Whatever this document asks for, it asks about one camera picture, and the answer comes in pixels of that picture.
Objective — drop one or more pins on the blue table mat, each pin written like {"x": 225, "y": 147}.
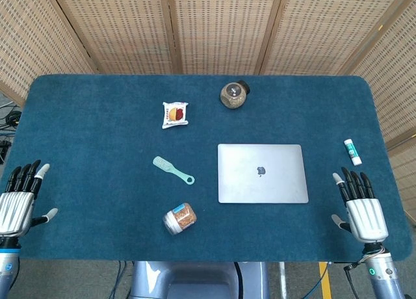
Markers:
{"x": 97, "y": 182}

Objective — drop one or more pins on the white green glue stick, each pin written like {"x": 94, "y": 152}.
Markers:
{"x": 352, "y": 151}

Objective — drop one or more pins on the teal plastic brush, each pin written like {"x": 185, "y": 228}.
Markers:
{"x": 169, "y": 168}

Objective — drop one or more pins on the white snack packet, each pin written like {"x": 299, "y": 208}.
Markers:
{"x": 175, "y": 114}

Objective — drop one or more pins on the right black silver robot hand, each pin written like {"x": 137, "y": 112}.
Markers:
{"x": 367, "y": 217}

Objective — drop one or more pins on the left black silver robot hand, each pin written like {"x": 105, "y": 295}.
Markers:
{"x": 14, "y": 211}

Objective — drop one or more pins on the silver laptop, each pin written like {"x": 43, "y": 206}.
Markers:
{"x": 263, "y": 174}

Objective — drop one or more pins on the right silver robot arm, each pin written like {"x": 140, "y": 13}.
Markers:
{"x": 383, "y": 276}

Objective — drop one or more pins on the clear jar orange snacks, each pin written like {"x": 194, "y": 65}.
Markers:
{"x": 180, "y": 218}

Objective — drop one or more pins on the round glass jar black lid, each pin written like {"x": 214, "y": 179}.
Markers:
{"x": 233, "y": 96}

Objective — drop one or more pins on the silver blue robot base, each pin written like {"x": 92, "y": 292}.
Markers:
{"x": 195, "y": 279}

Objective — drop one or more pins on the woven bamboo folding screen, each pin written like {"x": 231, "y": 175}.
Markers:
{"x": 221, "y": 29}

